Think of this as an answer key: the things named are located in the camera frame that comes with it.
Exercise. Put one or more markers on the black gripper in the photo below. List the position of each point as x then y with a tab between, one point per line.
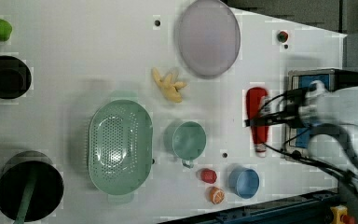
294	100

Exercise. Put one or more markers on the red ketchup bottle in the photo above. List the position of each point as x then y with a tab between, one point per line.
254	99

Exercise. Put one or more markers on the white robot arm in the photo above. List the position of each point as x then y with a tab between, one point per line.
329	118

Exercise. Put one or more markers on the green perforated strainer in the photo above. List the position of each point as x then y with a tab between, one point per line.
120	147

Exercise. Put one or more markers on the blue bowl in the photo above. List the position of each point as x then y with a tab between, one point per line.
244	182

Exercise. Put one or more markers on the red tomato toy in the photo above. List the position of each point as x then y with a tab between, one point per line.
282	36

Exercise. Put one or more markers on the red strawberry toy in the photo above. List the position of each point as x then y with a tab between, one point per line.
208	176

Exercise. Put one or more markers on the green mug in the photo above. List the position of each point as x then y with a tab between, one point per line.
186	140

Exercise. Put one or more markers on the orange slice toy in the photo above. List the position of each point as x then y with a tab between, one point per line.
216	195

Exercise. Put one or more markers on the lilac round plate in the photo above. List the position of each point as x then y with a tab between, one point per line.
209	37

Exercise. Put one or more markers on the yellow banana peel toy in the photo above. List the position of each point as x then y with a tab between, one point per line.
169	86

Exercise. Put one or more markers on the large black cup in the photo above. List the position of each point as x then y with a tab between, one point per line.
48	190

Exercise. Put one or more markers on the small black cup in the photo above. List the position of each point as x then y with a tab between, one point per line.
15	77

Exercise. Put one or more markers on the green spatula handle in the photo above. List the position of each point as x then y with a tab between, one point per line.
26	198

